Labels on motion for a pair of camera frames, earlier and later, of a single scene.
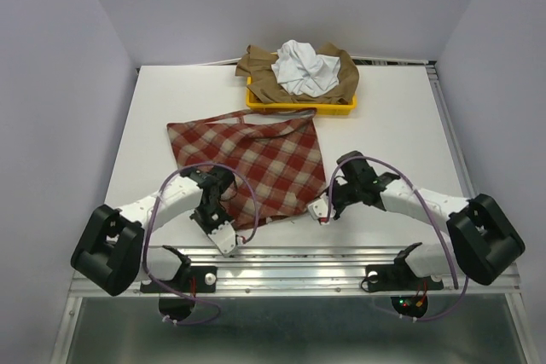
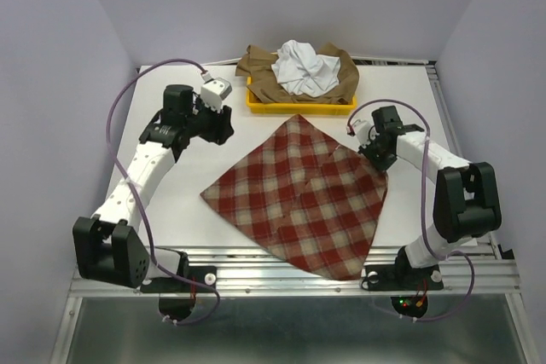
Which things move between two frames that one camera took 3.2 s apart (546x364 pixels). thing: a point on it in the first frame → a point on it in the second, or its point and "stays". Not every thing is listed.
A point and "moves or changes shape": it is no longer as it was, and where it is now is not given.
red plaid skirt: (276, 148) moves or changes shape
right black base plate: (398, 276) stays
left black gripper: (208, 228) → (222, 130)
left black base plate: (194, 280) stays
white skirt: (302, 72) stays
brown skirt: (257, 66) stays
